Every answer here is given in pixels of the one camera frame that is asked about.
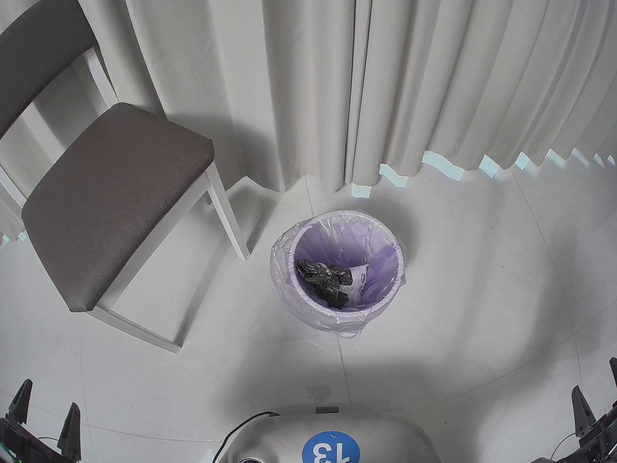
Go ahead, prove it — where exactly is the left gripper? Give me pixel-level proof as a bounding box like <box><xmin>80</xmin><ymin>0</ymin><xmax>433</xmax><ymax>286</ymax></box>
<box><xmin>0</xmin><ymin>378</ymin><xmax>82</xmax><ymax>463</ymax></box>

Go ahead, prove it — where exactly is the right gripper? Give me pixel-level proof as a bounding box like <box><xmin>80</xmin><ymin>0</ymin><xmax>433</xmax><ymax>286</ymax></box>
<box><xmin>561</xmin><ymin>357</ymin><xmax>617</xmax><ymax>463</ymax></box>

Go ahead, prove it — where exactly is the purple plastic bag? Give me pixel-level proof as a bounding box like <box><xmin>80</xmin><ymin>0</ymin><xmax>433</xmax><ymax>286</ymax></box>
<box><xmin>270</xmin><ymin>210</ymin><xmax>407</xmax><ymax>340</ymax></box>

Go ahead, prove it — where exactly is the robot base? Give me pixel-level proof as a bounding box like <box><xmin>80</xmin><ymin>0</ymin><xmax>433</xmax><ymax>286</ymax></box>
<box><xmin>219</xmin><ymin>400</ymin><xmax>446</xmax><ymax>463</ymax></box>

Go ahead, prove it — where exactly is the white trash bin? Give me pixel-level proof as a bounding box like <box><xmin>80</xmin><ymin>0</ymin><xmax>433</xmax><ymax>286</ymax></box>
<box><xmin>275</xmin><ymin>214</ymin><xmax>406</xmax><ymax>335</ymax></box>

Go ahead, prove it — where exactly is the crumpled black plastic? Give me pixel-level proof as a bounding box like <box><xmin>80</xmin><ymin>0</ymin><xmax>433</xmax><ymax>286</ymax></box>
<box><xmin>295</xmin><ymin>259</ymin><xmax>354</xmax><ymax>309</ymax></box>

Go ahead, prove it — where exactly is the white printed wrapper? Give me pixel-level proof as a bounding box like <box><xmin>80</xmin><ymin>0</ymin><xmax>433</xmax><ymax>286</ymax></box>
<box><xmin>339</xmin><ymin>264</ymin><xmax>370</xmax><ymax>307</ymax></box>

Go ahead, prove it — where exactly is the white curtain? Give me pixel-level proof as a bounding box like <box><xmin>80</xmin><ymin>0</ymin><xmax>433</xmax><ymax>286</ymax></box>
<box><xmin>0</xmin><ymin>0</ymin><xmax>376</xmax><ymax>242</ymax></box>
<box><xmin>351</xmin><ymin>0</ymin><xmax>617</xmax><ymax>187</ymax></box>

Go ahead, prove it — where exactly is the black cable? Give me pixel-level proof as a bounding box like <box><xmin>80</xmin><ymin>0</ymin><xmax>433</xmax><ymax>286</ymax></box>
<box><xmin>211</xmin><ymin>410</ymin><xmax>281</xmax><ymax>463</ymax></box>

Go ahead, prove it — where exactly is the grey chair white frame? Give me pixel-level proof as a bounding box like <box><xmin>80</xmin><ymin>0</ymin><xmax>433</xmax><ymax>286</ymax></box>
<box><xmin>0</xmin><ymin>0</ymin><xmax>251</xmax><ymax>354</ymax></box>

